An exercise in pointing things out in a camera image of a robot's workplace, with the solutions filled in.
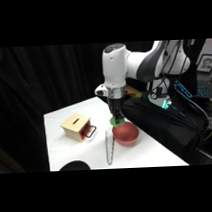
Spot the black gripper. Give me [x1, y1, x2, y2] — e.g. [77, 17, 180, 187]
[107, 96, 127, 126]

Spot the small green light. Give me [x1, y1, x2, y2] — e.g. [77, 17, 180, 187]
[162, 100, 171, 111]

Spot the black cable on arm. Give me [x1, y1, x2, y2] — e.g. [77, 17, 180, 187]
[147, 39, 199, 100]

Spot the framed portrait picture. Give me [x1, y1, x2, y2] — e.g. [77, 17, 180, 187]
[195, 53, 212, 74]

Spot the wooden box with slot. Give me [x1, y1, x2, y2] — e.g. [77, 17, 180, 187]
[59, 112, 94, 144]

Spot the red drawer with black handle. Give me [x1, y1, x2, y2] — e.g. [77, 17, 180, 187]
[80, 120, 98, 141]

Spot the black curtain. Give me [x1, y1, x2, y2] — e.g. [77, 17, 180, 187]
[0, 41, 165, 175]

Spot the black round object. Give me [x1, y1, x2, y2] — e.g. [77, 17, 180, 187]
[57, 158, 92, 172]

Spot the blue lit strip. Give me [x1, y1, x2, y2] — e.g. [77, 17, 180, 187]
[174, 78, 194, 100]

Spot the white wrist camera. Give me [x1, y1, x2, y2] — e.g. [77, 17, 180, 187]
[93, 83, 110, 99]

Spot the black robot stand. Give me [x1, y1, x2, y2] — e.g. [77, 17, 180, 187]
[120, 88, 212, 169]

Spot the pink bowl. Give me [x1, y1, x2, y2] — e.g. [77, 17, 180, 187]
[111, 121, 141, 148]

